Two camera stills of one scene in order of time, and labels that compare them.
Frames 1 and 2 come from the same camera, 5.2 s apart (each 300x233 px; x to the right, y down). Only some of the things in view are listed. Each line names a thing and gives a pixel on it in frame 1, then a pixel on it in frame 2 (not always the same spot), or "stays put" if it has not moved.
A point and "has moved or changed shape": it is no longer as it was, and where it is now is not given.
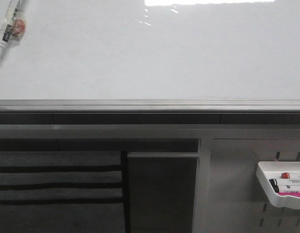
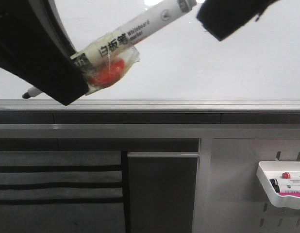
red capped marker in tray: [285, 175] stays put
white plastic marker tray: [284, 182] stays put
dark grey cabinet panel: [161, 191] stays put
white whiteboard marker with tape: [13, 27] has moved or changed shape
